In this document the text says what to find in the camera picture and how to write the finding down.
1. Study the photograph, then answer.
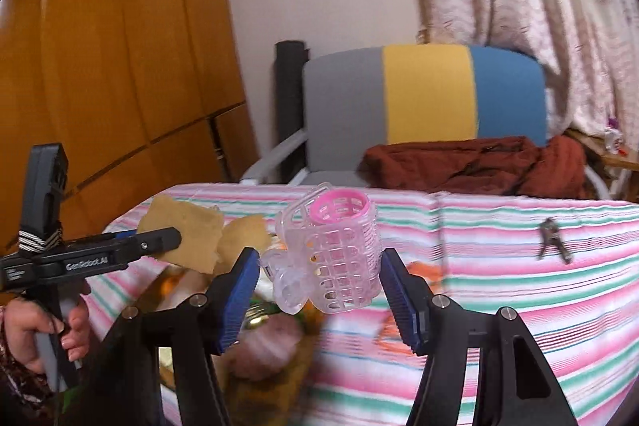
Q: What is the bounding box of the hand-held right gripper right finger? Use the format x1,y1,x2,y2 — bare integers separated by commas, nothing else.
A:
381,248,574,426

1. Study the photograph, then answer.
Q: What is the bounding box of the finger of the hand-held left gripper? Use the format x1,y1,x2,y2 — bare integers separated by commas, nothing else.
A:
107,227,183,268
75,230,139,247

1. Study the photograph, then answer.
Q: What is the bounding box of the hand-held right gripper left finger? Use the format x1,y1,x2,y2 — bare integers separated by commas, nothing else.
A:
104,247,261,426

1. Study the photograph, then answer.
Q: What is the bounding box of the pink plastic basket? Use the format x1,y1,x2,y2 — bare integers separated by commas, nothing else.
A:
259,181,386,318

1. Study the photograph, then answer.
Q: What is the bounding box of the person's left forearm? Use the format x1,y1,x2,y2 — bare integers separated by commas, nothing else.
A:
0,339,63,426

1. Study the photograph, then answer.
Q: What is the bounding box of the person's left hand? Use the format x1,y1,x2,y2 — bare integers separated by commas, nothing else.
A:
0,279,91,377

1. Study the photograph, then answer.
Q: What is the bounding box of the orange plastic item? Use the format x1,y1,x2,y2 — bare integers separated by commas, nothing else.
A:
377,260,441,354

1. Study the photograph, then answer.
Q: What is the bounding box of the striped blanket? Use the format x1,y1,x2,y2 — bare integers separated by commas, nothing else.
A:
87,183,639,426

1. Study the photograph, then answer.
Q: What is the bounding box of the wooden wardrobe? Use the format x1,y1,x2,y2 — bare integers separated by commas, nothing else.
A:
0,0,259,248

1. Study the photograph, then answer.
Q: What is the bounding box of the red-brown jacket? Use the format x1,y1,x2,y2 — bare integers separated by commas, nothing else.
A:
358,135,593,200

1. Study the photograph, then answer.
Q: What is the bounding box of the bunch of keys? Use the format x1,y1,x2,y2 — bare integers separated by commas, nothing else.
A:
536,216,576,266

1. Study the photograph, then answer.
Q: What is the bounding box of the grey yellow blue chair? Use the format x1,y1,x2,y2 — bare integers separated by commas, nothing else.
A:
240,44,611,201

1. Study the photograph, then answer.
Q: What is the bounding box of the wooden side table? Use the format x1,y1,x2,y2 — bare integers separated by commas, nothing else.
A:
569,129,639,203

